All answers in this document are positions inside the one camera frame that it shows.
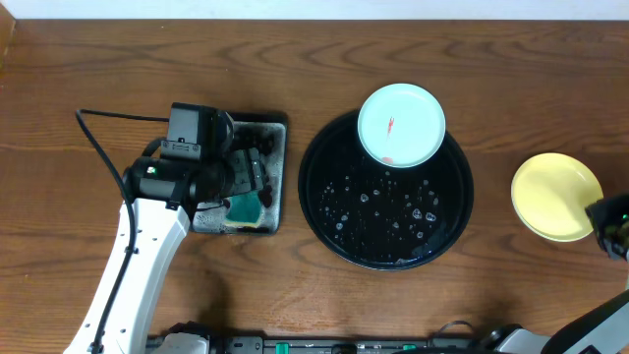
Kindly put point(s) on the black rectangular soapy tray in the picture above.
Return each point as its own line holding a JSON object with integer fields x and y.
{"x": 268, "y": 133}

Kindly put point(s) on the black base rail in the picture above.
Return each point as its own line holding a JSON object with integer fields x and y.
{"x": 192, "y": 337}

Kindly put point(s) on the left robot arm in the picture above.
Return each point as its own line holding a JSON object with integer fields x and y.
{"x": 165, "y": 198}

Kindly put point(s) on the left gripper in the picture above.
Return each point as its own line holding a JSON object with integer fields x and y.
{"x": 250, "y": 172}

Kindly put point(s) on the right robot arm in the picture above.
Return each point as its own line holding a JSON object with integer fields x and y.
{"x": 603, "y": 329}

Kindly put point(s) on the black round tray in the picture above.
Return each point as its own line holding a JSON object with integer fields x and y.
{"x": 379, "y": 217}

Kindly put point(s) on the green yellow sponge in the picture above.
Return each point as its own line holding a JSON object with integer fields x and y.
{"x": 245, "y": 211}

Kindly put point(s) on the light blue plate top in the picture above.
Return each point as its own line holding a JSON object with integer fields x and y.
{"x": 401, "y": 125}

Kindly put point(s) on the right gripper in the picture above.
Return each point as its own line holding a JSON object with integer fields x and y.
{"x": 600, "y": 210}

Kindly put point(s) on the yellow plate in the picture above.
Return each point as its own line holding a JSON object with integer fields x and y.
{"x": 550, "y": 192}

